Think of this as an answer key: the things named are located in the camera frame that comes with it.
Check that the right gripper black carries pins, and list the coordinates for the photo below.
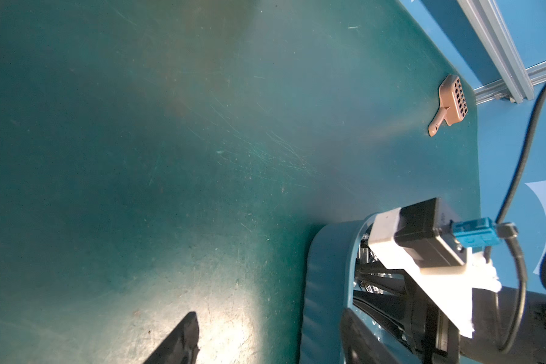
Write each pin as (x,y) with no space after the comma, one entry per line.
(396,302)

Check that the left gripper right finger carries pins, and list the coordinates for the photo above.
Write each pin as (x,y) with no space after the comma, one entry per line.
(359,344)

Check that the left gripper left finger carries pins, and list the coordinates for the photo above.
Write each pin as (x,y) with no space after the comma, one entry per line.
(181,345)

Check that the clear plastic storage box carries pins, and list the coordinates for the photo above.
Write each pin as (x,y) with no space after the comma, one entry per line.
(329,290)

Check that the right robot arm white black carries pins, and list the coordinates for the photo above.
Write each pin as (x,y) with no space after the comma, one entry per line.
(510,326)

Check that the green table mat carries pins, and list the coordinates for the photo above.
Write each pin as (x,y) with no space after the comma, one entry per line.
(162,157)

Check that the small brown slotted scoop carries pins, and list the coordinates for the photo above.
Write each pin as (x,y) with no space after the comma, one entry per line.
(452,104)

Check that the aluminium back crossbar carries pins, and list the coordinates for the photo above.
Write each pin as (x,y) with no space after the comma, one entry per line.
(514,88)

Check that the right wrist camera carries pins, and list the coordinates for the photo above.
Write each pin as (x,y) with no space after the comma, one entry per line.
(418,240)

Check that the right aluminium frame post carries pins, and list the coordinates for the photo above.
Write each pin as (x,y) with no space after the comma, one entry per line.
(488,23)

